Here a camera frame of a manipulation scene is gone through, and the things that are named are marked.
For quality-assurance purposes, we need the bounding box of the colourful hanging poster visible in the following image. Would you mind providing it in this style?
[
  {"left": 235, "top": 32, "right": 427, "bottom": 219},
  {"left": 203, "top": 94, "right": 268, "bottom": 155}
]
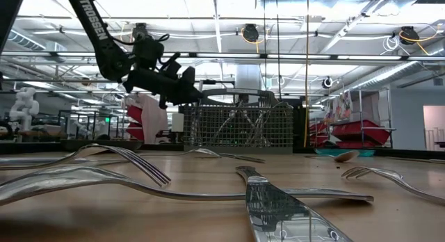
[{"left": 325, "top": 91, "right": 354, "bottom": 123}]

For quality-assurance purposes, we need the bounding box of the grey mesh silverware basket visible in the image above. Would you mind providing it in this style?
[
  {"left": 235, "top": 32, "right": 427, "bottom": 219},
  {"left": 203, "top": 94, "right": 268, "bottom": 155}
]
[{"left": 180, "top": 88, "right": 296, "bottom": 154}]

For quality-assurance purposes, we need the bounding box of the yellow hanging cable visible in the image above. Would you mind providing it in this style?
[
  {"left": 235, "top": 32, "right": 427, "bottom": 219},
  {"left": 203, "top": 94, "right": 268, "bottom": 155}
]
[{"left": 302, "top": 0, "right": 311, "bottom": 148}]

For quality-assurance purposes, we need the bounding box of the black metal frame enclosure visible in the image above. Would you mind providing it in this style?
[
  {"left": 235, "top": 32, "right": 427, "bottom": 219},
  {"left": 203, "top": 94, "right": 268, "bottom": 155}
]
[{"left": 58, "top": 109, "right": 121, "bottom": 141}]

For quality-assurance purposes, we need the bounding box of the black hanging cable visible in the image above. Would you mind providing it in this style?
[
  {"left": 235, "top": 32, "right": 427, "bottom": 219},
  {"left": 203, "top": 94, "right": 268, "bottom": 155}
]
[
  {"left": 262, "top": 0, "right": 268, "bottom": 90},
  {"left": 276, "top": 0, "right": 282, "bottom": 101}
]

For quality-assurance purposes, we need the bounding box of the small white box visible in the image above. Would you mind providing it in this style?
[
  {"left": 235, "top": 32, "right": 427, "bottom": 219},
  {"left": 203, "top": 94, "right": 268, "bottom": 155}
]
[{"left": 172, "top": 112, "right": 185, "bottom": 134}]

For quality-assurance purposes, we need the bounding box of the long horizontal light bar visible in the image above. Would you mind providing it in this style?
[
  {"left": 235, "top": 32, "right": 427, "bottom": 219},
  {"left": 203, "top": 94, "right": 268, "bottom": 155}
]
[{"left": 0, "top": 50, "right": 445, "bottom": 61}]

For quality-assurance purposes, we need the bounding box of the silver ventilation duct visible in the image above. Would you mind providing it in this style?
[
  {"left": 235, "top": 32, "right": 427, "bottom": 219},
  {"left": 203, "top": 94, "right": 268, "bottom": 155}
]
[{"left": 342, "top": 60, "right": 423, "bottom": 94}]

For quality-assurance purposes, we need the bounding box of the white round column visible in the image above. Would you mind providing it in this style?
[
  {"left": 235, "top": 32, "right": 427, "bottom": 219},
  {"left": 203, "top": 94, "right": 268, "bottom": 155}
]
[{"left": 235, "top": 63, "right": 262, "bottom": 92}]

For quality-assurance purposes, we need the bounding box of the teal round plate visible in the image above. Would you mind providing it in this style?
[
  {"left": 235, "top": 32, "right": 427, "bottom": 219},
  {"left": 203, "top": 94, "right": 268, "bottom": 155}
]
[{"left": 314, "top": 148, "right": 376, "bottom": 158}]

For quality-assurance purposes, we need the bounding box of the red plastic storage bin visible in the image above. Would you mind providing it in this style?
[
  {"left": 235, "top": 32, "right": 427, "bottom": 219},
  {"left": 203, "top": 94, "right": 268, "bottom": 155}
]
[
  {"left": 125, "top": 122, "right": 145, "bottom": 141},
  {"left": 308, "top": 122, "right": 330, "bottom": 147},
  {"left": 335, "top": 140, "right": 383, "bottom": 149},
  {"left": 125, "top": 104, "right": 143, "bottom": 124},
  {"left": 332, "top": 119, "right": 391, "bottom": 145}
]

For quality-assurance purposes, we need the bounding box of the metal shelf rack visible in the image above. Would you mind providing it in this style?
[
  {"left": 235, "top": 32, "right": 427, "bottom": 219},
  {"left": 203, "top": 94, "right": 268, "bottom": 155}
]
[{"left": 312, "top": 87, "right": 397, "bottom": 149}]

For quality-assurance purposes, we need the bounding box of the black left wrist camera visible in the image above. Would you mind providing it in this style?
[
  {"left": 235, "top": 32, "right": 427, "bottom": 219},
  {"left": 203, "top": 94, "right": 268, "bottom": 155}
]
[{"left": 158, "top": 52, "right": 182, "bottom": 78}]

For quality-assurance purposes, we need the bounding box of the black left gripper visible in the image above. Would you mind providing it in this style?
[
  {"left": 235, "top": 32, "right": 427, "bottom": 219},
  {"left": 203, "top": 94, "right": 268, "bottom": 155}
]
[{"left": 123, "top": 40, "right": 206, "bottom": 109}]

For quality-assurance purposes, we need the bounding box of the long foreground silver fork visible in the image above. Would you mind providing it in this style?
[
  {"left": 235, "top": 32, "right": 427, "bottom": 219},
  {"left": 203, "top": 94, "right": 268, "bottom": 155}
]
[{"left": 0, "top": 165, "right": 375, "bottom": 207}]

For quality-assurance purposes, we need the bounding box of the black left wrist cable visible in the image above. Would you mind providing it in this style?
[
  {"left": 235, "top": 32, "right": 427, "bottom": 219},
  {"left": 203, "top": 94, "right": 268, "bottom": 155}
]
[{"left": 111, "top": 32, "right": 171, "bottom": 47}]

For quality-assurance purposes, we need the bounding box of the pale pink panel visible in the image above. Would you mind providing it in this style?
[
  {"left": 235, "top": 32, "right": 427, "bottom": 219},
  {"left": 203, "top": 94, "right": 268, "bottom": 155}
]
[{"left": 138, "top": 92, "right": 170, "bottom": 145}]

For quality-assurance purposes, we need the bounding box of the ribbed grey ceiling duct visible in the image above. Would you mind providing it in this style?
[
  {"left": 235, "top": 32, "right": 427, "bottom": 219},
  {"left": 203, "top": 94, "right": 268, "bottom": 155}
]
[{"left": 6, "top": 26, "right": 48, "bottom": 52}]

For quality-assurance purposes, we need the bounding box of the black metal stand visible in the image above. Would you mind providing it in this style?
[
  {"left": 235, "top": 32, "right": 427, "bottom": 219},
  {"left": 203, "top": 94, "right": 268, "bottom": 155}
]
[{"left": 204, "top": 79, "right": 236, "bottom": 107}]

